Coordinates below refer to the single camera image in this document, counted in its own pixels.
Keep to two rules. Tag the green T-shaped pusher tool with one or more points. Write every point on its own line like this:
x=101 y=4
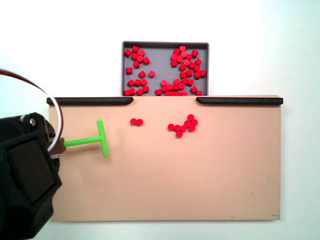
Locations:
x=82 y=141

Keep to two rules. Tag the red cylindrical granule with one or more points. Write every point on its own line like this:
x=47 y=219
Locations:
x=142 y=74
x=187 y=123
x=183 y=54
x=183 y=128
x=198 y=61
x=190 y=117
x=158 y=91
x=129 y=70
x=194 y=89
x=167 y=93
x=194 y=122
x=190 y=82
x=183 y=74
x=192 y=128
x=197 y=75
x=184 y=80
x=131 y=82
x=183 y=66
x=188 y=57
x=182 y=47
x=133 y=121
x=197 y=68
x=174 y=56
x=174 y=62
x=139 y=122
x=184 y=93
x=189 y=73
x=136 y=64
x=170 y=86
x=135 y=48
x=145 y=88
x=171 y=126
x=177 y=81
x=176 y=87
x=192 y=65
x=143 y=81
x=181 y=86
x=141 y=52
x=178 y=93
x=177 y=127
x=173 y=93
x=186 y=62
x=127 y=92
x=134 y=56
x=127 y=53
x=146 y=60
x=131 y=91
x=139 y=91
x=163 y=82
x=179 y=58
x=194 y=53
x=202 y=73
x=151 y=73
x=140 y=58
x=164 y=88
x=137 y=82
x=179 y=134
x=177 y=51
x=199 y=93

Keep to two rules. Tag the black foam edge strip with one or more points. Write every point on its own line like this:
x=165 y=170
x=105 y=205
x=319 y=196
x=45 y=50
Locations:
x=240 y=101
x=90 y=101

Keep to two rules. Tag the pink flat board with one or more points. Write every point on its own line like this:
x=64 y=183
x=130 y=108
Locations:
x=165 y=175

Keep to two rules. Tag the grey plastic tray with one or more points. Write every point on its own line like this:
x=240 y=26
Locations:
x=162 y=65

